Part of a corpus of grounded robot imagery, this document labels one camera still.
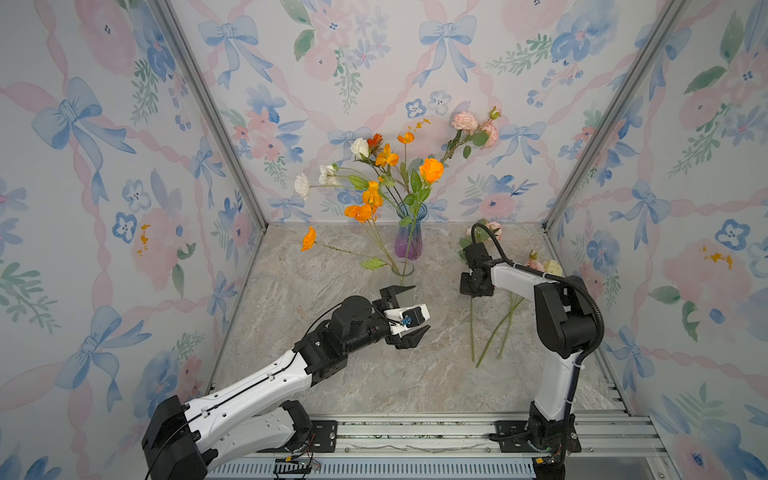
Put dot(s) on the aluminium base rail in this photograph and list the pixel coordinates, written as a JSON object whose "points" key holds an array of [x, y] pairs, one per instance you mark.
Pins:
{"points": [[613, 445]]}

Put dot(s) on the aluminium corner post right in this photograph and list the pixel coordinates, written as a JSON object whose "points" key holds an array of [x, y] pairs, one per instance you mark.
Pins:
{"points": [[658, 35]]}

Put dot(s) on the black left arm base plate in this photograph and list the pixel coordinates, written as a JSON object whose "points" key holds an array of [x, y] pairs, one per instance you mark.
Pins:
{"points": [[319, 437]]}

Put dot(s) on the aluminium corner post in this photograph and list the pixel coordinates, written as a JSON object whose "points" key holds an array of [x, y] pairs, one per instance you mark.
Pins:
{"points": [[658, 35], [180, 47]]}

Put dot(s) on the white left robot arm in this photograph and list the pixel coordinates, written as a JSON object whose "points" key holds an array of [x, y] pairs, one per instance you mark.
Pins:
{"points": [[260, 414]]}

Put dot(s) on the blue purple glass vase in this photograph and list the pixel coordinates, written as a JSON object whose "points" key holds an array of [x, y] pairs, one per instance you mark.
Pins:
{"points": [[409, 242]]}

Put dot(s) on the white rose flower stem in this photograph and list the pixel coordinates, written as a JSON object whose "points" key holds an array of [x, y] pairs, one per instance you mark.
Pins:
{"points": [[384, 162]]}

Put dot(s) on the orange-red gerbera flower stem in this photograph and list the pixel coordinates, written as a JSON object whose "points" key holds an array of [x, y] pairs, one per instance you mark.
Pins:
{"points": [[374, 142]]}

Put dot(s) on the orange poppy flower spray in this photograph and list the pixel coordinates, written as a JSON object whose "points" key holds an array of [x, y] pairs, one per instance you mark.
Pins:
{"points": [[397, 183]]}

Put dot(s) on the white lisianthus flower stem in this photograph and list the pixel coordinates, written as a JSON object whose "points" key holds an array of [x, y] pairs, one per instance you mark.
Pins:
{"points": [[327, 180]]}

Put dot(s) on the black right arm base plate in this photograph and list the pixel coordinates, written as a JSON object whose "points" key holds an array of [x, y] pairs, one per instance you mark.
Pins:
{"points": [[532, 436]]}

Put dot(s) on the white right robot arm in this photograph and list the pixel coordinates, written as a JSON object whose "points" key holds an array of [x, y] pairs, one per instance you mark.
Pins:
{"points": [[569, 326]]}

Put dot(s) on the orange rose flower stem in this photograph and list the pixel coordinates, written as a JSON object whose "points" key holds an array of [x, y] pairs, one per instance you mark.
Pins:
{"points": [[426, 180]]}

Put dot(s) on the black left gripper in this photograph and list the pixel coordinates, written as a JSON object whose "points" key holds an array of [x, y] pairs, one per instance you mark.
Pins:
{"points": [[386, 303]]}

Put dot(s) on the large pink rose spray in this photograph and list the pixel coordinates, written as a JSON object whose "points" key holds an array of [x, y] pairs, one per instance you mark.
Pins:
{"points": [[480, 235]]}

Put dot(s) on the aluminium corner post left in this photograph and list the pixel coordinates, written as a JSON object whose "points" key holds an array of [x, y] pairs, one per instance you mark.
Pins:
{"points": [[180, 47]]}

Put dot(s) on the pink and cream rose spray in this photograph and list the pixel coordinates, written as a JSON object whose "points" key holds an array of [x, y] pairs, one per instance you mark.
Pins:
{"points": [[550, 267]]}

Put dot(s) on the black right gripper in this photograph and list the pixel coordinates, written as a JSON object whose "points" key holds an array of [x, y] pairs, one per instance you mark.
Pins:
{"points": [[464, 290]]}

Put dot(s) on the pink carnation flower spray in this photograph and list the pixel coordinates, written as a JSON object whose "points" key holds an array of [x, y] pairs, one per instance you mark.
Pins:
{"points": [[470, 132]]}

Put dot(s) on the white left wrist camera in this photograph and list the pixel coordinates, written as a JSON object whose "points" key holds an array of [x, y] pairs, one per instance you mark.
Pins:
{"points": [[402, 319]]}

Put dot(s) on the clear ribbed glass vase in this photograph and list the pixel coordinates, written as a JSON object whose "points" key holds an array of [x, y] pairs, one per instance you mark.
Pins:
{"points": [[402, 273]]}

